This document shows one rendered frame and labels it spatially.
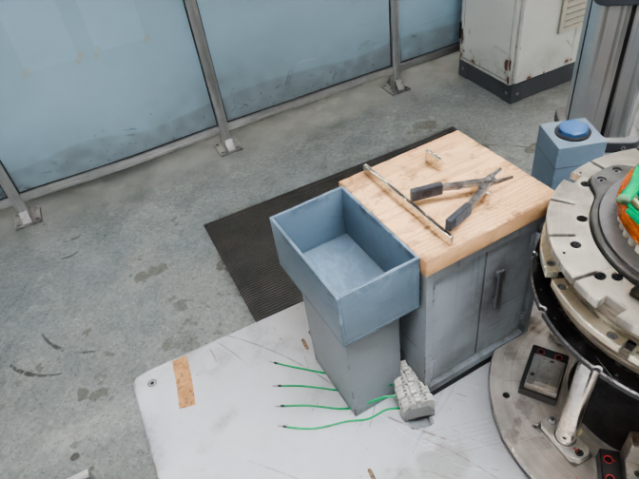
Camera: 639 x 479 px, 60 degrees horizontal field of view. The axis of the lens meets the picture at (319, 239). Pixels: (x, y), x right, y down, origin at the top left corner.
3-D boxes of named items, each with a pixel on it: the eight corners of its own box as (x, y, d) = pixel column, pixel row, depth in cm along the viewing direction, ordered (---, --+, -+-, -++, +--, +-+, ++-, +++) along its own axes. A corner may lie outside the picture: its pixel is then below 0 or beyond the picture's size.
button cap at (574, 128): (592, 136, 80) (593, 129, 79) (565, 140, 80) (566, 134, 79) (579, 122, 83) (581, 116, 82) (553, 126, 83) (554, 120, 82)
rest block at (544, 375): (564, 368, 78) (567, 358, 76) (555, 398, 74) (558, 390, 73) (533, 357, 79) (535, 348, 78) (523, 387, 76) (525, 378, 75)
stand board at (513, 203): (426, 277, 63) (426, 262, 61) (339, 195, 76) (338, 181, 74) (557, 209, 69) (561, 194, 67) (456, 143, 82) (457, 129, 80)
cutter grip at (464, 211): (450, 232, 62) (451, 221, 61) (444, 229, 63) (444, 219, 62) (471, 214, 64) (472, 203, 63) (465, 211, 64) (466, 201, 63)
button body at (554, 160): (573, 266, 96) (608, 141, 79) (533, 273, 96) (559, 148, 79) (556, 239, 101) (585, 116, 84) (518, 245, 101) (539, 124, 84)
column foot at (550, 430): (554, 414, 74) (555, 411, 74) (592, 456, 70) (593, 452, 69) (536, 424, 74) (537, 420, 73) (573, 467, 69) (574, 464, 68)
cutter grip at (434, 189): (412, 202, 67) (412, 192, 66) (409, 199, 67) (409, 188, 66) (443, 194, 67) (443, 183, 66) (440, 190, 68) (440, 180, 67)
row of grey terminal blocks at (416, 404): (437, 424, 77) (438, 408, 75) (404, 431, 77) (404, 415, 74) (416, 365, 85) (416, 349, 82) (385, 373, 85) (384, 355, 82)
